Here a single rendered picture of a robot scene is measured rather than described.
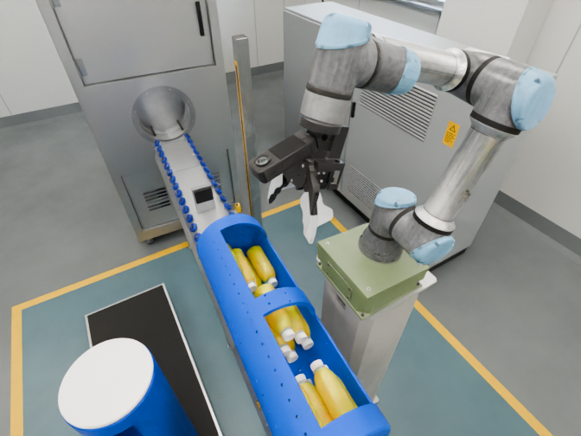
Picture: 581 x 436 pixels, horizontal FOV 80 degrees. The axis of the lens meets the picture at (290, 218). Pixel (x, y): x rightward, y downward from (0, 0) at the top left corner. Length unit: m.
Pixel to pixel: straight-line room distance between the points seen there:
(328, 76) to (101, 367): 1.13
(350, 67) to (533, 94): 0.45
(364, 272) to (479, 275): 2.02
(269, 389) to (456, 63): 0.93
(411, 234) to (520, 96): 0.41
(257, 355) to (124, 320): 1.60
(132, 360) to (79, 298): 1.74
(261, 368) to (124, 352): 0.51
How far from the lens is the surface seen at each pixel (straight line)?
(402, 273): 1.18
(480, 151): 0.94
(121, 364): 1.34
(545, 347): 2.93
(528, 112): 0.91
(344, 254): 1.18
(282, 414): 1.01
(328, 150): 0.62
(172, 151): 2.44
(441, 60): 0.89
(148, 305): 2.57
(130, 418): 1.29
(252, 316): 1.10
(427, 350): 2.55
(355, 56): 0.56
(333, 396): 1.08
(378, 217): 1.10
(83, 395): 1.34
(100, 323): 2.61
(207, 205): 1.87
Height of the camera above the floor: 2.14
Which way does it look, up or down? 43 degrees down
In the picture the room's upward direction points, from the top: straight up
